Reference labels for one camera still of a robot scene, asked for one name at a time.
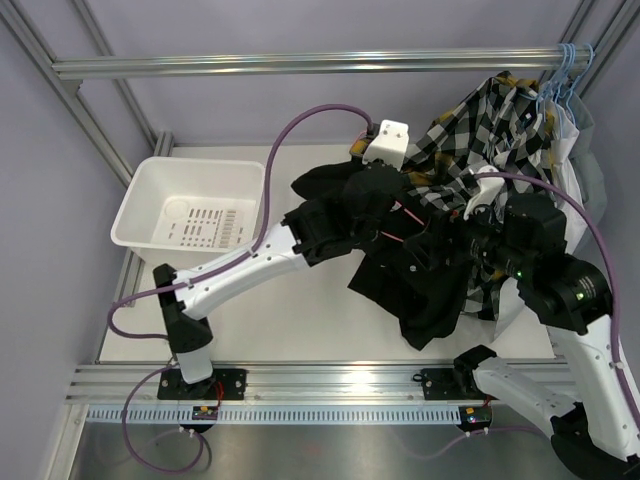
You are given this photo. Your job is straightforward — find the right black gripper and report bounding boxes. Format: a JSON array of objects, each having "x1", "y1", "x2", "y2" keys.
[{"x1": 403, "y1": 190, "x2": 531, "y2": 281}]

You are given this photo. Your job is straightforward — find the pink wire hanger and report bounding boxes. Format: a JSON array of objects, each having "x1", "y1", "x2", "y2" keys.
[{"x1": 380, "y1": 201, "x2": 428, "y2": 243}]

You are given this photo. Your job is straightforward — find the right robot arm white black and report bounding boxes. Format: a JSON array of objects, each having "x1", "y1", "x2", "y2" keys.
[{"x1": 402, "y1": 194, "x2": 639, "y2": 479}]

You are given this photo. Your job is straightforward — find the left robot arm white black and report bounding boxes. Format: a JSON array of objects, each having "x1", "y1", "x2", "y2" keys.
[{"x1": 153, "y1": 161, "x2": 404, "y2": 399}]

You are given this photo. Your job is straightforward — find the yellow black plaid shirt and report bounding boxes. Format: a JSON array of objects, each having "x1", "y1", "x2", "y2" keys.
[{"x1": 349, "y1": 70, "x2": 557, "y2": 281}]

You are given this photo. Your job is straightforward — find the black white checkered shirt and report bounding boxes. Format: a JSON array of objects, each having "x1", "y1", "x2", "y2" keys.
[{"x1": 402, "y1": 71, "x2": 555, "y2": 320}]

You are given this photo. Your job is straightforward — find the white plastic bin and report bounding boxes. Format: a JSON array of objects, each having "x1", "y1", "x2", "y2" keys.
[{"x1": 110, "y1": 156, "x2": 264, "y2": 269}]

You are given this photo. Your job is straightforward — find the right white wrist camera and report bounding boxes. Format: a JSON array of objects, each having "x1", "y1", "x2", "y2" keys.
[{"x1": 463, "y1": 166, "x2": 504, "y2": 221}]

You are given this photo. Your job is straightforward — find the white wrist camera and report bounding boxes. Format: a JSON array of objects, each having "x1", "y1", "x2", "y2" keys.
[
  {"x1": 463, "y1": 166, "x2": 504, "y2": 221},
  {"x1": 362, "y1": 120, "x2": 409, "y2": 170}
]

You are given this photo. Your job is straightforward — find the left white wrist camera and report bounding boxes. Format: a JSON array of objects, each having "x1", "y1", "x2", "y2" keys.
[{"x1": 362, "y1": 120, "x2": 409, "y2": 170}]

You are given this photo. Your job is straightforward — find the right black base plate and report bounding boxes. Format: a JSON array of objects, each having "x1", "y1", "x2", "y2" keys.
[{"x1": 412, "y1": 367, "x2": 493, "y2": 434}]

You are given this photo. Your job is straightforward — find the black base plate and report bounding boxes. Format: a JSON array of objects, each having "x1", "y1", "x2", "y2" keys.
[
  {"x1": 412, "y1": 367, "x2": 493, "y2": 434},
  {"x1": 157, "y1": 368, "x2": 247, "y2": 434}
]

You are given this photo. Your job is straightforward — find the aluminium hanging rail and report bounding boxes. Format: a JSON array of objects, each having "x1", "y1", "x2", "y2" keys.
[{"x1": 51, "y1": 45, "x2": 591, "y2": 81}]

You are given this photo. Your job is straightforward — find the light blue wire hangers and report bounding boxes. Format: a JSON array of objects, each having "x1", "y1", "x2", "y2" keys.
[{"x1": 519, "y1": 43, "x2": 596, "y2": 138}]

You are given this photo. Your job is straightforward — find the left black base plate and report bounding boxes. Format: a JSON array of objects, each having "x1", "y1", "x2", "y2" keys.
[{"x1": 157, "y1": 368, "x2": 247, "y2": 434}]

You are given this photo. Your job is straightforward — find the right aluminium frame post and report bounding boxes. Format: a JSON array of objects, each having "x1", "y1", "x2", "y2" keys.
[{"x1": 559, "y1": 0, "x2": 639, "y2": 101}]

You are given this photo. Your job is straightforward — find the aluminium frame post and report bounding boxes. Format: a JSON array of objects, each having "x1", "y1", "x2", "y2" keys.
[
  {"x1": 559, "y1": 0, "x2": 639, "y2": 101},
  {"x1": 1, "y1": 1, "x2": 175, "y2": 185}
]

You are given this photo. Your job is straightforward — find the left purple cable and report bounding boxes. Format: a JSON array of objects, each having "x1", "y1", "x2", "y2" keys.
[{"x1": 107, "y1": 103, "x2": 374, "y2": 474}]

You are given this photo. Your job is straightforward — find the aluminium front rail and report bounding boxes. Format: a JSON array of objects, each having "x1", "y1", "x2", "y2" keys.
[{"x1": 65, "y1": 361, "x2": 448, "y2": 406}]

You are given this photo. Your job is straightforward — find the white slotted cable duct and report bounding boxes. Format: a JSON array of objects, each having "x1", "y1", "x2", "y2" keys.
[{"x1": 87, "y1": 404, "x2": 462, "y2": 425}]

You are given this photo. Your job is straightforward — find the left aluminium frame post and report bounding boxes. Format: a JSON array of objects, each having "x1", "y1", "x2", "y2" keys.
[{"x1": 1, "y1": 1, "x2": 175, "y2": 185}]

